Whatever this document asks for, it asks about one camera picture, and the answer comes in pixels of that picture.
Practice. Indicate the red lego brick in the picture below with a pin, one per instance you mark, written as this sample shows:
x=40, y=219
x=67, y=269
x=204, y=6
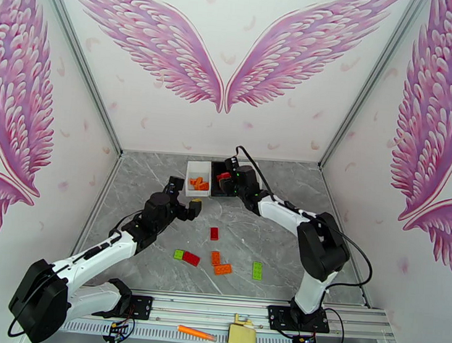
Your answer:
x=191, y=258
x=214, y=233
x=222, y=175

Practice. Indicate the long green lego brick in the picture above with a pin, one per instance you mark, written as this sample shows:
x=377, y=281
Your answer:
x=257, y=270

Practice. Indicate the small green lego brick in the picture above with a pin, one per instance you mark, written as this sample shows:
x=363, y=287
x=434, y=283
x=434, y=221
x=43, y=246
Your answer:
x=178, y=254

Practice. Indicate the aluminium mounting rail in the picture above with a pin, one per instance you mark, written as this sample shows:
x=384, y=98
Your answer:
x=208, y=311

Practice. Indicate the black plastic bin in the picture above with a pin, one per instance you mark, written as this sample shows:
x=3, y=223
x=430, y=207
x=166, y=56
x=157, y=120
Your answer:
x=213, y=191

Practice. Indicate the yellow plastic box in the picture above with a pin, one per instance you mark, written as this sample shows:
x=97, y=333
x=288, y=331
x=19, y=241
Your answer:
x=241, y=336

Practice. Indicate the aluminium table edge strip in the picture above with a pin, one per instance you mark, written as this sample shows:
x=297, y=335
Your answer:
x=333, y=201
x=98, y=206

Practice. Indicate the orange marker pen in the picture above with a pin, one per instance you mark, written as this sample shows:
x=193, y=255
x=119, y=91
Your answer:
x=195, y=332

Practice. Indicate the aluminium frame post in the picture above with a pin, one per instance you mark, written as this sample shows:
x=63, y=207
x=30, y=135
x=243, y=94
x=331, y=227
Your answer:
x=372, y=82
x=80, y=62

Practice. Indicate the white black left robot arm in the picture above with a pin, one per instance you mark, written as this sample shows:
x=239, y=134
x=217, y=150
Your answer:
x=100, y=251

